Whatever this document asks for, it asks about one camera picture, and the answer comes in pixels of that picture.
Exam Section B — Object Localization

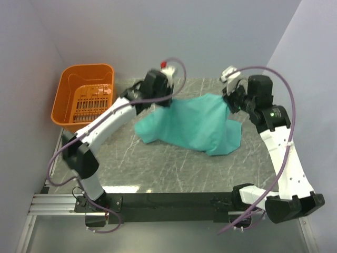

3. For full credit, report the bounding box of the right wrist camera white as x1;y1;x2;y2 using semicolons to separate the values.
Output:
220;66;246;95

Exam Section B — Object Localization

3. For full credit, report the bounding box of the teal t shirt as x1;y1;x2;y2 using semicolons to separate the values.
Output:
134;93;242;156

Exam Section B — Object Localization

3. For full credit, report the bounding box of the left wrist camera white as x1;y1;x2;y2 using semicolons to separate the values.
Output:
160;61;177;86

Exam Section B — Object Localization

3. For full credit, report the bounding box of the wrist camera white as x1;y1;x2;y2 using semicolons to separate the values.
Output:
160;61;177;86
220;66;246;95

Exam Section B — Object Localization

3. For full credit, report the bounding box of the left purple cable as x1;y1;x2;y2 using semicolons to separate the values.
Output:
46;56;187;234

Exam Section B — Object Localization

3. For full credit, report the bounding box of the black base beam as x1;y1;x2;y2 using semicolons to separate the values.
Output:
105;192;249;224

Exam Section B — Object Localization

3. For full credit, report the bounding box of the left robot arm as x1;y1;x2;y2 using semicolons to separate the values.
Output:
62;65;176;212

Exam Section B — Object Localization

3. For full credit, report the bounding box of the aluminium rail frame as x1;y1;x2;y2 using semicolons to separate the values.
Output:
15;129;106;253

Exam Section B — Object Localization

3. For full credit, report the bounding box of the orange plastic basket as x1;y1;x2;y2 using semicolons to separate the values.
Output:
51;64;118;133

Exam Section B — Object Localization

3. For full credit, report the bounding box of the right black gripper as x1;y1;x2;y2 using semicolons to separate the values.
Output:
222;80;256;113

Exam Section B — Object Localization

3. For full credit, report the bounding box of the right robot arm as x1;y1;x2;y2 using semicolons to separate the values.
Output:
220;72;325;223

